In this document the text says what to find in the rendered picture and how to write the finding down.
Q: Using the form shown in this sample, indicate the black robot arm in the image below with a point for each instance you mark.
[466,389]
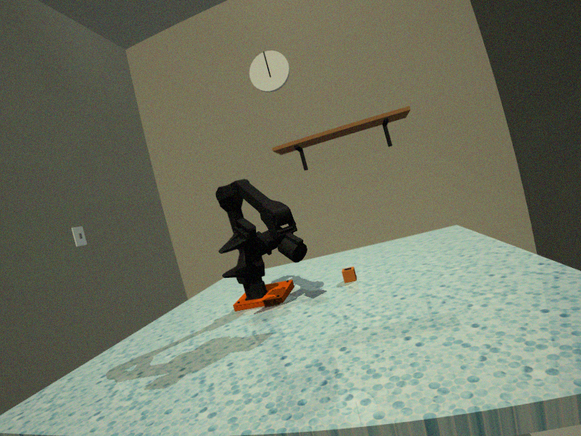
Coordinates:
[274,214]

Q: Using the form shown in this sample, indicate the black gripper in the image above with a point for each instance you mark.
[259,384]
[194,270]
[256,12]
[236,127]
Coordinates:
[254,247]

